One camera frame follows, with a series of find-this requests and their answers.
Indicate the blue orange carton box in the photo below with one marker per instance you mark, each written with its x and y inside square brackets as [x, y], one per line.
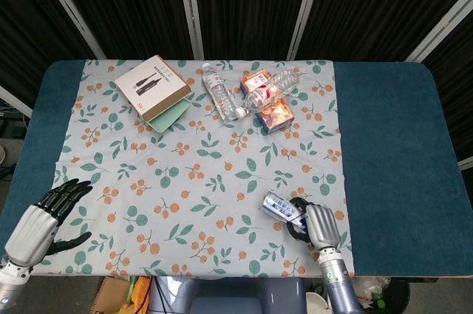
[277, 116]

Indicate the floral printed tablecloth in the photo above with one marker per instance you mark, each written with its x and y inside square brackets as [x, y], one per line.
[207, 166]

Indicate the flat mint green box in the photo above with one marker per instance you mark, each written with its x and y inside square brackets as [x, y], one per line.
[168, 116]

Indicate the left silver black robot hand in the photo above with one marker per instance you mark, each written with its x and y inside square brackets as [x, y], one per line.
[31, 232]

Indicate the black waste bin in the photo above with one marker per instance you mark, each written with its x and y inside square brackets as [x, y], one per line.
[397, 295]

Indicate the white screen frame post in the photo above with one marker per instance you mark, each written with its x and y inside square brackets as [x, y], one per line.
[306, 7]
[439, 27]
[15, 101]
[192, 7]
[70, 7]

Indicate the clear bottle white label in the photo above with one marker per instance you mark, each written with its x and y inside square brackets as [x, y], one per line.
[220, 92]

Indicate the teal fabric table cover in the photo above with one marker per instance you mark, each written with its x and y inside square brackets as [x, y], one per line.
[399, 162]

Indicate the clear bottle red label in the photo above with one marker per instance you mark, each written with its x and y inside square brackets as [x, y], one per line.
[271, 88]

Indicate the blue white snack packet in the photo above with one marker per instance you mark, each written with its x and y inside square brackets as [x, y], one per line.
[281, 208]

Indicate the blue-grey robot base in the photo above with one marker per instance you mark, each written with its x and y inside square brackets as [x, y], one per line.
[229, 295]

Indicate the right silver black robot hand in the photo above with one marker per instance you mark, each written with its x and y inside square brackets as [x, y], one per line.
[321, 225]

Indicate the orange green bag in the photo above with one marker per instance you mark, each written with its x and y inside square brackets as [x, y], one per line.
[138, 293]

